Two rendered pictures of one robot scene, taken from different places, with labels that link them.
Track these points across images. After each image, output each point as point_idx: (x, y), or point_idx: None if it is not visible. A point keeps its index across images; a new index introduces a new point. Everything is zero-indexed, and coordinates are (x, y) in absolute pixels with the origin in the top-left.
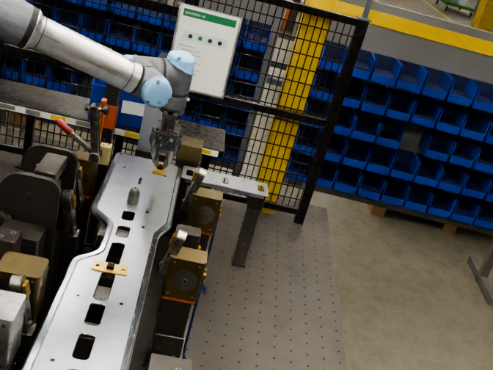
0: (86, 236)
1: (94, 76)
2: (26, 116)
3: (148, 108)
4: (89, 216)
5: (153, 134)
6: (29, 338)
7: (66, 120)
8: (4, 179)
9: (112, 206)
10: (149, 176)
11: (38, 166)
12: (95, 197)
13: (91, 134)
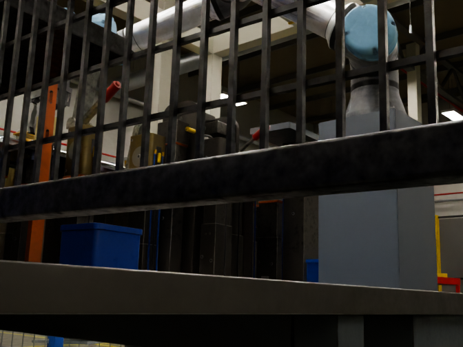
0: (41, 261)
1: (164, 40)
2: None
3: None
4: (45, 227)
5: (71, 93)
6: None
7: None
8: (237, 122)
9: (107, 169)
10: (13, 154)
11: (209, 114)
12: (113, 164)
13: (93, 99)
